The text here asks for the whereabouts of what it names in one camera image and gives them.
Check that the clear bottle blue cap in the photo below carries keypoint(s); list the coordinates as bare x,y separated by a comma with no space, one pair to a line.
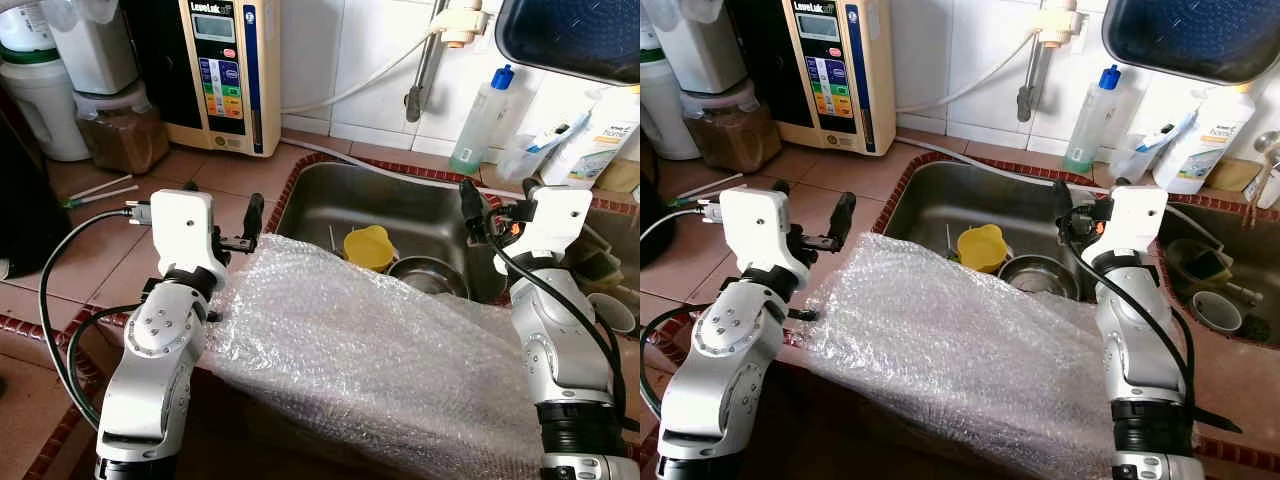
1095,125
482,125

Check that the white jug green band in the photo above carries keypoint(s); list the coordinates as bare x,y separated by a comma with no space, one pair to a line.
45,110
665,110

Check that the clear plastic cup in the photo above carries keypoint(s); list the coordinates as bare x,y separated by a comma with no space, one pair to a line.
520,165
1132,165

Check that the metal wall tap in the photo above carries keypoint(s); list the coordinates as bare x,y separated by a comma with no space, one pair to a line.
1033,85
425,85

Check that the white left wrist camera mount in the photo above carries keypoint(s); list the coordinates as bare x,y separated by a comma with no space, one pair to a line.
185,230
760,228

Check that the steel ladle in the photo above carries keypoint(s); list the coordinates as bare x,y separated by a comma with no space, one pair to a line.
1268,148

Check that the white detergent bottle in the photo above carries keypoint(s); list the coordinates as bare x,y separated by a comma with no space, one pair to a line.
1205,145
600,140

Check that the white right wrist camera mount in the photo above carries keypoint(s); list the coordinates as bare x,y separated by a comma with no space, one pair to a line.
545,220
1130,215

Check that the steel sink basin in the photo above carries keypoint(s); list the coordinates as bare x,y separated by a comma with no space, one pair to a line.
600,225
400,215
1010,215
1255,260

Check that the blue white toothbrush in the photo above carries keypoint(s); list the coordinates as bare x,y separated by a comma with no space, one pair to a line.
555,135
1168,135

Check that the beige water ionizer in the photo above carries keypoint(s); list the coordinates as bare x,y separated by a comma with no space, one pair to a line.
835,80
220,80

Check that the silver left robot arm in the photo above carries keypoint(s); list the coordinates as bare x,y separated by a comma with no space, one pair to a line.
725,350
160,350

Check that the yellow sponge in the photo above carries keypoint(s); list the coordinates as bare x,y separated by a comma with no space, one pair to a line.
1235,175
620,178

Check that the clear bubble wrap sheet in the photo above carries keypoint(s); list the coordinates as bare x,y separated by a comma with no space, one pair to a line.
960,360
350,360

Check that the tub with green sponge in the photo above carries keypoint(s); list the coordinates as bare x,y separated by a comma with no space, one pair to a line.
1205,265
595,265

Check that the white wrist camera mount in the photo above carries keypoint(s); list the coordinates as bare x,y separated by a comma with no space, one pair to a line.
1130,215
185,230
545,220
760,228

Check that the yellow plastic cup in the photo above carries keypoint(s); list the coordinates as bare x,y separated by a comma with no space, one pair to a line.
368,250
982,250

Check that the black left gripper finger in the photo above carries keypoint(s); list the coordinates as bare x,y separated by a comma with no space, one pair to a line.
845,218
254,218

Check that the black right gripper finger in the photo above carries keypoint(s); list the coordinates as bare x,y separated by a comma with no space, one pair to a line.
1062,205
470,205

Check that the jar of brown powder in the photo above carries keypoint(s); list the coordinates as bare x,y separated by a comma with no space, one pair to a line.
125,140
735,140

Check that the dark blue basin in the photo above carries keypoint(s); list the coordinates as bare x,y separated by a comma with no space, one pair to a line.
1190,35
570,35

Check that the white plastic container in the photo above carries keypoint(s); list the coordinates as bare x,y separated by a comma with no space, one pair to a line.
95,50
700,50

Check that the white stick green tip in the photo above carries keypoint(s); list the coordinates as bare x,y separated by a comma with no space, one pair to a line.
707,197
100,187
100,197
707,185

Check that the black electric kettle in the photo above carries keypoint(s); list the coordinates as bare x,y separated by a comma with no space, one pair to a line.
18,190
652,210

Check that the thin white tube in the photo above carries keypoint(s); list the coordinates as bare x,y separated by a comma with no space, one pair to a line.
370,85
985,83

